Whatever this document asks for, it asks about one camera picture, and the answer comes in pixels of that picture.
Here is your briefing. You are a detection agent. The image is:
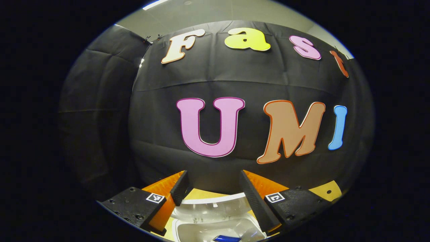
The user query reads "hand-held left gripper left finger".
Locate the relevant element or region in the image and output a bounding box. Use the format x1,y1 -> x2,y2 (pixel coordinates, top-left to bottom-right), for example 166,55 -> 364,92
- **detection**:
101,170 -> 189,236

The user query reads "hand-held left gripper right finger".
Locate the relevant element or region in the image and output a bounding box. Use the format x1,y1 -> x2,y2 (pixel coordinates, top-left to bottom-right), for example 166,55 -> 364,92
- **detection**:
240,170 -> 331,236

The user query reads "white desktop garbage bin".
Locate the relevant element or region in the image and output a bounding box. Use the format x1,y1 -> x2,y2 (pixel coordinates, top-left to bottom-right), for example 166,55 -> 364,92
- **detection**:
171,192 -> 267,242

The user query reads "wooden desktop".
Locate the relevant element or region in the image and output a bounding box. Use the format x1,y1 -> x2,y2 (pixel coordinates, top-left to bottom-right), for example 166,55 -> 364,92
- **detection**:
161,180 -> 342,242

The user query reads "black backdrop cloth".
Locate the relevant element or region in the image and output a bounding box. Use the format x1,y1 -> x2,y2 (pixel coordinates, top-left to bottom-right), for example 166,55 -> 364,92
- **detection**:
59,20 -> 375,202

